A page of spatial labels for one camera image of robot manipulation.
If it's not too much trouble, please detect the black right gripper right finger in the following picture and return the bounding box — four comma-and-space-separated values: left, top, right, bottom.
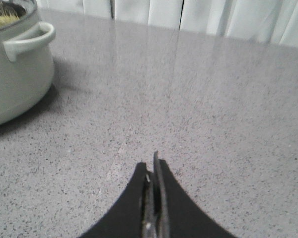
153, 151, 234, 238

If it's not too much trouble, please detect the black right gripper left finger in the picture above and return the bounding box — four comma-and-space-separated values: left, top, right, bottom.
81, 162, 148, 238

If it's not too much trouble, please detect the yellow corn cob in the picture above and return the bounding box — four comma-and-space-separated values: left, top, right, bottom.
0, 15, 19, 27

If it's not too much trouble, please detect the pale green electric cooking pot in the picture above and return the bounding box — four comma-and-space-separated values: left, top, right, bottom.
0, 0, 56, 125

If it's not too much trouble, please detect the white curtain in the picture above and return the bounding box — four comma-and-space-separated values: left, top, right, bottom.
37, 0, 298, 48

